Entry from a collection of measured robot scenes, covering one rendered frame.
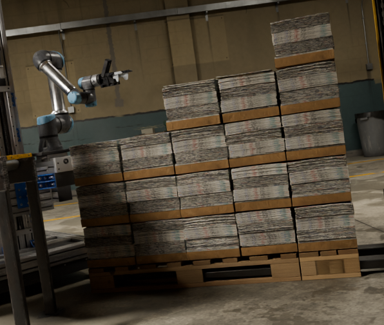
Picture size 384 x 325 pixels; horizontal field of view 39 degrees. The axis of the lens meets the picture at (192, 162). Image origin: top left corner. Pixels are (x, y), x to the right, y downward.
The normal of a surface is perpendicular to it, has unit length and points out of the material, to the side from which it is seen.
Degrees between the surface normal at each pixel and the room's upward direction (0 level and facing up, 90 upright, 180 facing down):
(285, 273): 90
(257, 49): 90
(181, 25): 90
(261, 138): 89
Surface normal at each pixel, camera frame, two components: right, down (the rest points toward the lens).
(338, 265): -0.25, 0.08
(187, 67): 0.05, 0.04
